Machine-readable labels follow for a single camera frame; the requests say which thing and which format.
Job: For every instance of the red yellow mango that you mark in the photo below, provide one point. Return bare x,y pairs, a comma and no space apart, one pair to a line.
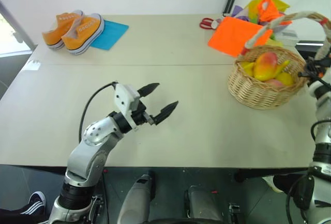
265,66

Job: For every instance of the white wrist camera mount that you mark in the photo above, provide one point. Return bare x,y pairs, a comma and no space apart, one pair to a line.
316,88
122,99

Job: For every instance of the yellow bag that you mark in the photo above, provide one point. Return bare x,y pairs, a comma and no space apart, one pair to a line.
254,3

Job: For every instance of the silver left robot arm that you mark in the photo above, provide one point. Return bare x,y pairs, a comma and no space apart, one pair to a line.
88,151

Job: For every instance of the orange crumpled bag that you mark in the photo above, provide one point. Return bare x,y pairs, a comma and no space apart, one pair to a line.
269,10

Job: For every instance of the orange canvas sneaker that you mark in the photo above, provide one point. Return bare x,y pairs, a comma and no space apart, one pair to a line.
55,37
77,41

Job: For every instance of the orange paper sheet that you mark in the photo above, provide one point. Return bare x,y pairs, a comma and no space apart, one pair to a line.
232,35

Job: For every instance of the yellow banana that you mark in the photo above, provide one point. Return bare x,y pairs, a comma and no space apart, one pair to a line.
281,68

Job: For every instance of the grey window frame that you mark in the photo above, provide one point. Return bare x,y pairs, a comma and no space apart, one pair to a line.
15,24

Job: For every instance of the grey robot leg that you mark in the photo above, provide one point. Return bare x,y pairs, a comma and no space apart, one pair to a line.
200,203
137,200

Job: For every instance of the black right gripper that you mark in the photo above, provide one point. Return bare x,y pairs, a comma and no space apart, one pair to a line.
320,67

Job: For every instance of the pink peach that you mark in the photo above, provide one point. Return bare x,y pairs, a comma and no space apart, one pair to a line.
274,82

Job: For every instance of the yellow lemon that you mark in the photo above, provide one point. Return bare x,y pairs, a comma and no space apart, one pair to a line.
285,79

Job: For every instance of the yellow fruit piece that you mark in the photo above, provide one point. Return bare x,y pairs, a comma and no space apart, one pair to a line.
247,67

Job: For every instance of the purple bag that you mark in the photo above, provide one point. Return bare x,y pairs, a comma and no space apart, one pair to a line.
238,11

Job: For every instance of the black striped shoe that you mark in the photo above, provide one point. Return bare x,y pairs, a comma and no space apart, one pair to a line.
36,203

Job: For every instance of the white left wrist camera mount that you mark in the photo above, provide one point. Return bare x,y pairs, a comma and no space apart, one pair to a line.
122,99

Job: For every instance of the blue cloth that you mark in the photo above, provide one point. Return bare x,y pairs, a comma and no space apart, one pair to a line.
111,33

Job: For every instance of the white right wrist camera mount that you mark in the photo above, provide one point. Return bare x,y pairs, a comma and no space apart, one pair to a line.
316,88

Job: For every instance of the grey right robot leg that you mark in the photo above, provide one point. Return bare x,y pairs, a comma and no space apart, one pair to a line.
200,203

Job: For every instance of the grey left robot leg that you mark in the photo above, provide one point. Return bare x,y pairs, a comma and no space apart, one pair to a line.
137,200

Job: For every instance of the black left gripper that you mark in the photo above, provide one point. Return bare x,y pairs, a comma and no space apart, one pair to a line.
141,114

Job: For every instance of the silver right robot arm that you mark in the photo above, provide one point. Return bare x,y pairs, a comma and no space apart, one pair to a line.
323,136

